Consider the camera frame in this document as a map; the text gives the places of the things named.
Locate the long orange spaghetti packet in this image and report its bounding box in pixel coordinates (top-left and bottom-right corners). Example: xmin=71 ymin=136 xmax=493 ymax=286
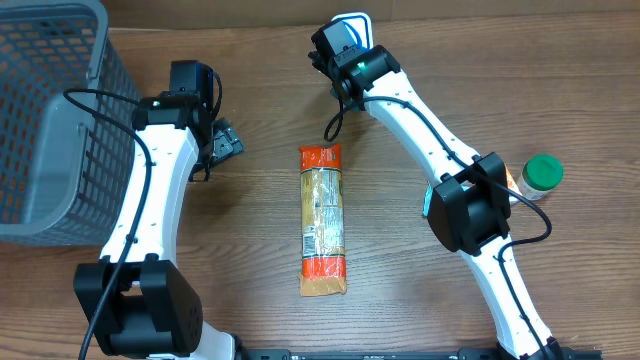
xmin=299 ymin=144 xmax=347 ymax=297

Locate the teal snack packet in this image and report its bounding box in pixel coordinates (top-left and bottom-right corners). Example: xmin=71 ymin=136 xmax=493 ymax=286
xmin=422 ymin=184 xmax=433 ymax=217

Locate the small orange white box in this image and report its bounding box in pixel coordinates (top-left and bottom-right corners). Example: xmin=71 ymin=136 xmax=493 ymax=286
xmin=505 ymin=169 xmax=522 ymax=206

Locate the green capped bottle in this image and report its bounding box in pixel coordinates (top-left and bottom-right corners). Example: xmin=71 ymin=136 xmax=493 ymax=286
xmin=516 ymin=154 xmax=564 ymax=201

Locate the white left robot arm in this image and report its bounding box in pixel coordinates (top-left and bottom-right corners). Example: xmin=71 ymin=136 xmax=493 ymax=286
xmin=73 ymin=60 xmax=245 ymax=360

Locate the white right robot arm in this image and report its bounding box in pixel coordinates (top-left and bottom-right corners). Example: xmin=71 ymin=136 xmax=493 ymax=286
xmin=309 ymin=14 xmax=563 ymax=359

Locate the white barcode scanner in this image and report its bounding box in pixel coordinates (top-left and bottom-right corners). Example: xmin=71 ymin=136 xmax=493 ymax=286
xmin=332 ymin=12 xmax=374 ymax=49

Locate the grey plastic mesh basket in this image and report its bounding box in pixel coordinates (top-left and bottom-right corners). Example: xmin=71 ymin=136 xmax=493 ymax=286
xmin=1 ymin=0 xmax=140 ymax=246

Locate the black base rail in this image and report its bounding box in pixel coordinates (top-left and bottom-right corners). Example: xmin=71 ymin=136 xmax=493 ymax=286
xmin=239 ymin=347 xmax=604 ymax=360

